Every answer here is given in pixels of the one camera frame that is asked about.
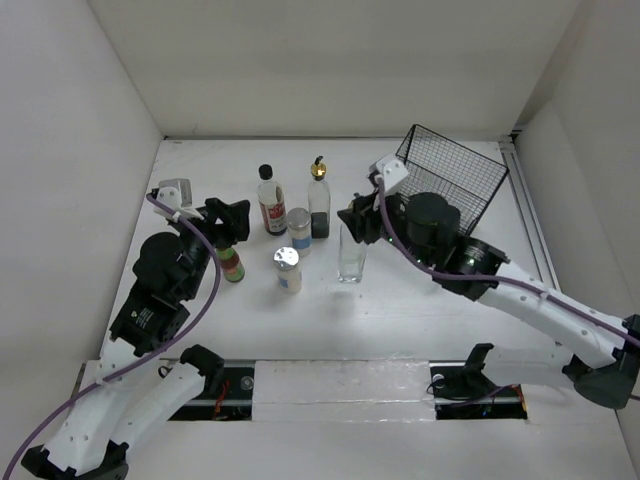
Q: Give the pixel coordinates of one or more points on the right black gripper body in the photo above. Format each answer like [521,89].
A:
[369,219]

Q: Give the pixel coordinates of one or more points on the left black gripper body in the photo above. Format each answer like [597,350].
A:
[221,233]

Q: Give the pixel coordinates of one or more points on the clear square glass bottle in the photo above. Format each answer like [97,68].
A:
[351,257]

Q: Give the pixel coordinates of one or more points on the green-label brown sauce bottle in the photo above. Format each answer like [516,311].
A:
[231,265]

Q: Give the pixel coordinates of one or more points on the gold-capped oil dispenser bottle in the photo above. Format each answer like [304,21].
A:
[319,200]

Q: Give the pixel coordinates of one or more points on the black-capped dark sauce bottle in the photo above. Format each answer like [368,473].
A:
[271,202]

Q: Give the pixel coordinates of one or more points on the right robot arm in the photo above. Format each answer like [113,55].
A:
[595,354]

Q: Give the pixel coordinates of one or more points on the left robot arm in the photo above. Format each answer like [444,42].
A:
[104,427]

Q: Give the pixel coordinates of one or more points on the rear silver-lid salt shaker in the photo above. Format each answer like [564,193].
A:
[299,228]

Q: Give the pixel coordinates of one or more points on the silver-lid salt shaker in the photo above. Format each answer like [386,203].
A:
[299,228]
[287,263]

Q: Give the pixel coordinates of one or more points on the front silver-lid salt shaker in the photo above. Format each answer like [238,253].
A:
[287,263]

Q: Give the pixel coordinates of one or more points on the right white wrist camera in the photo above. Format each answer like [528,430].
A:
[392,170]

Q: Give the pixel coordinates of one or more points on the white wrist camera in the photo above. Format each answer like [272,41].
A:
[392,170]
[176,194]

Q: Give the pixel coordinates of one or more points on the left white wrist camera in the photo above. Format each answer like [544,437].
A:
[176,194]

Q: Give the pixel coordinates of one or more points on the black wire rack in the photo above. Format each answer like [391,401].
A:
[465,178]

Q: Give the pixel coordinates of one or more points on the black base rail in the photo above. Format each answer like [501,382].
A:
[350,392]

